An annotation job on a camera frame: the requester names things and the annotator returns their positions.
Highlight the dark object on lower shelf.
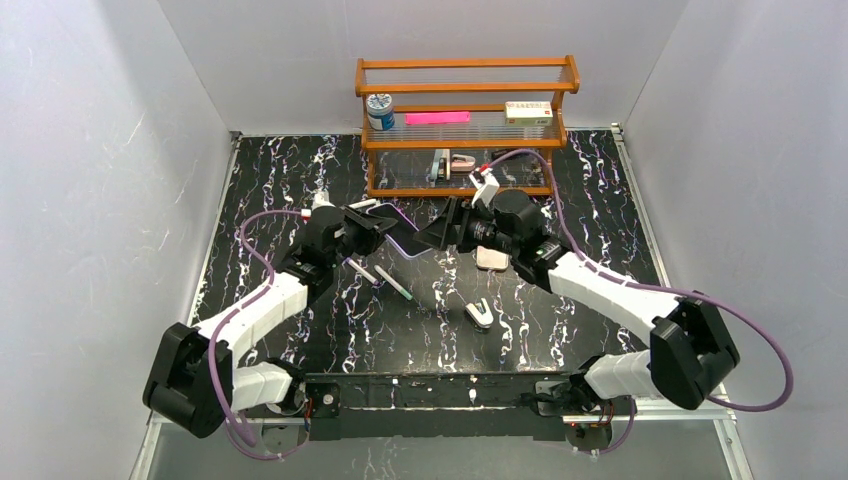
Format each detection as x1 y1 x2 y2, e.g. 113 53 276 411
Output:
497 149 539 174

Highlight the blue lidded jar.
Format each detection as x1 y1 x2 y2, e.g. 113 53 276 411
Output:
365 93 395 131

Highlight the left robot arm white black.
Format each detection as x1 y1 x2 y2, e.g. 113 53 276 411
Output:
142 204 397 446

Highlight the orange wooden shelf rack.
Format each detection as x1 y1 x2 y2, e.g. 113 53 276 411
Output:
354 55 581 197

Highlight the purple cable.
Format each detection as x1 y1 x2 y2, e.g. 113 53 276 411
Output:
207 209 313 462
486 148 794 458

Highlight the pink white stapler on shelf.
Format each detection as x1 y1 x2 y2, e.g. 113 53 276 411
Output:
449 154 476 173

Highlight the white red box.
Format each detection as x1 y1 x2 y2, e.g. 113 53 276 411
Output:
504 101 554 127

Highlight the white marker pen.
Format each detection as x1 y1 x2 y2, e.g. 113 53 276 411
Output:
348 198 378 210

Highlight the green capped marker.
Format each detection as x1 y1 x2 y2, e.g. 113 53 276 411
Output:
374 265 414 301

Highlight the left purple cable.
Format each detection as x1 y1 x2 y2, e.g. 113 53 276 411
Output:
207 209 313 462

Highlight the pink flat box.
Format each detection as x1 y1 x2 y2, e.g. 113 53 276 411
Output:
404 111 471 126

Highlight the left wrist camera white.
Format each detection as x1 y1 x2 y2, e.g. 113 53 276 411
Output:
300 190 334 220

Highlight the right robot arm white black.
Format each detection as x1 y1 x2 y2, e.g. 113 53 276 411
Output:
414 189 740 410

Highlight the phone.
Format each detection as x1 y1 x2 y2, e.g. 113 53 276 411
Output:
475 246 510 272
366 203 431 259

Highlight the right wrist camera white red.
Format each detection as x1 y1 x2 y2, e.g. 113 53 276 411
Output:
469 165 500 209

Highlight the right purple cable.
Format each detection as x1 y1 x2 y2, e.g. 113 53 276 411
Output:
486 148 794 458

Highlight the purple capped marker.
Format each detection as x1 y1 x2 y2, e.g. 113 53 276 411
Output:
345 258 380 285

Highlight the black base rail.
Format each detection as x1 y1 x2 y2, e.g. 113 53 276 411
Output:
261 370 637 445

